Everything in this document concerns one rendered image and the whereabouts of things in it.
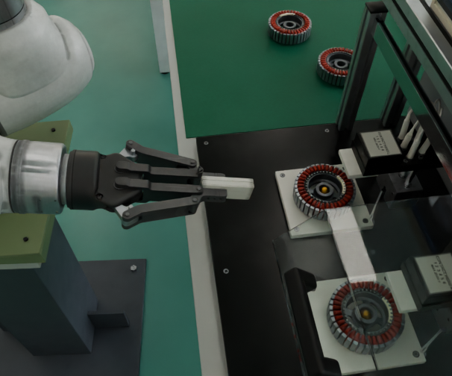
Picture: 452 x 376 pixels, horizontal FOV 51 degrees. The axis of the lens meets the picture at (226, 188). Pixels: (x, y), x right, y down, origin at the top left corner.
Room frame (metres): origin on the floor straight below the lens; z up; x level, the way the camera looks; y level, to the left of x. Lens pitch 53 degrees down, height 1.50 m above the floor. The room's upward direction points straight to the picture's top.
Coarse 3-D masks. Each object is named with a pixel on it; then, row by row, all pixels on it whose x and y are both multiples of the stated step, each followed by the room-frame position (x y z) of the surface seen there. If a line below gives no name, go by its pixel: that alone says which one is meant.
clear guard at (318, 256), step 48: (288, 240) 0.29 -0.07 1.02; (336, 240) 0.26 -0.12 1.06; (384, 240) 0.26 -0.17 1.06; (432, 240) 0.26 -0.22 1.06; (336, 288) 0.21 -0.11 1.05; (384, 288) 0.21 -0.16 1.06; (432, 288) 0.21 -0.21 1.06; (336, 336) 0.17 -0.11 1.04; (384, 336) 0.16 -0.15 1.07; (432, 336) 0.16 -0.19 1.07
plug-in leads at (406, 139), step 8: (440, 104) 0.57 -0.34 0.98; (440, 112) 0.55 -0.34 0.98; (408, 120) 0.57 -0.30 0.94; (400, 136) 0.57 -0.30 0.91; (408, 136) 0.54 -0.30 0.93; (416, 136) 0.56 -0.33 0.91; (424, 136) 0.57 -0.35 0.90; (416, 144) 0.52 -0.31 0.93; (424, 144) 0.53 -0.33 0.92; (408, 152) 0.53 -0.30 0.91; (424, 152) 0.53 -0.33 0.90; (408, 160) 0.52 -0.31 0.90
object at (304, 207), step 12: (312, 168) 0.57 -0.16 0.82; (324, 168) 0.57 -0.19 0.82; (336, 168) 0.57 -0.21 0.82; (300, 180) 0.54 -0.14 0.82; (312, 180) 0.55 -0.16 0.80; (324, 180) 0.56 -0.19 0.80; (336, 180) 0.55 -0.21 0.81; (348, 180) 0.54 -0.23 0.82; (300, 192) 0.51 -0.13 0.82; (312, 192) 0.53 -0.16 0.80; (348, 192) 0.51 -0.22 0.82; (300, 204) 0.50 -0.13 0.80; (312, 204) 0.49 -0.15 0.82; (324, 204) 0.48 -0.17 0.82; (336, 204) 0.48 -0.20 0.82; (348, 204) 0.49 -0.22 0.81
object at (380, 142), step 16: (352, 144) 0.56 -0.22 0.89; (368, 144) 0.54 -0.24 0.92; (384, 144) 0.54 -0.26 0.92; (400, 144) 0.56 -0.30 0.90; (352, 160) 0.53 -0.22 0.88; (368, 160) 0.50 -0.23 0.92; (384, 160) 0.51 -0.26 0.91; (400, 160) 0.51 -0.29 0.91; (416, 160) 0.52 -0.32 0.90; (432, 160) 0.52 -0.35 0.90; (352, 176) 0.50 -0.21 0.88; (368, 176) 0.51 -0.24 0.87
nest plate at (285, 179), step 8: (280, 176) 0.58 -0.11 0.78; (288, 176) 0.58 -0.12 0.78; (296, 176) 0.58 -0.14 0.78; (280, 184) 0.56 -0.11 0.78; (288, 184) 0.56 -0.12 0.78; (280, 192) 0.54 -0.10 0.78; (288, 192) 0.54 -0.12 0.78; (336, 192) 0.54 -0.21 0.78; (288, 200) 0.52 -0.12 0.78; (360, 200) 0.52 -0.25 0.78; (288, 208) 0.50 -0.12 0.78; (296, 208) 0.50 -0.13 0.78; (288, 216) 0.48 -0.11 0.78; (296, 216) 0.48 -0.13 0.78; (304, 216) 0.48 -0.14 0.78; (288, 224) 0.47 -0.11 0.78; (296, 224) 0.47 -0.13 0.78
